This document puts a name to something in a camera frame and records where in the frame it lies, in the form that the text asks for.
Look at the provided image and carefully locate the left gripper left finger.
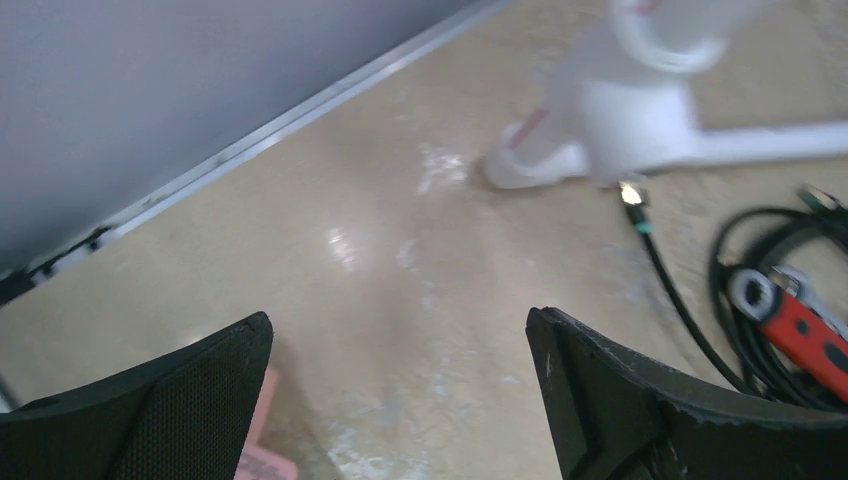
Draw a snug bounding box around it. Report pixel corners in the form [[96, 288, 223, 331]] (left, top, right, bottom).
[[1, 312, 274, 479]]

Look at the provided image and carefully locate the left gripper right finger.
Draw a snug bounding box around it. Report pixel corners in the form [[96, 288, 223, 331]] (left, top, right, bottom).
[[525, 307, 847, 479]]

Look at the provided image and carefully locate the pink socket block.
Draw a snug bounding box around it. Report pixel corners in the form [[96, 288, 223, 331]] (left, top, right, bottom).
[[233, 367, 301, 480]]

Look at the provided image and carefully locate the red handled adjustable wrench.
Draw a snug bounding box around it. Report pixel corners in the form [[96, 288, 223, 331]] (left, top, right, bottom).
[[726, 265, 847, 402]]

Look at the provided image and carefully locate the coiled black cable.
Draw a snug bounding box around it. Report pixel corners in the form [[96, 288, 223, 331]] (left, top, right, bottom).
[[619, 182, 848, 412]]

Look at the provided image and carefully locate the white PVC pipe frame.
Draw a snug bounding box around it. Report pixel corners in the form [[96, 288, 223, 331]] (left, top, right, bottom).
[[483, 1, 847, 189]]

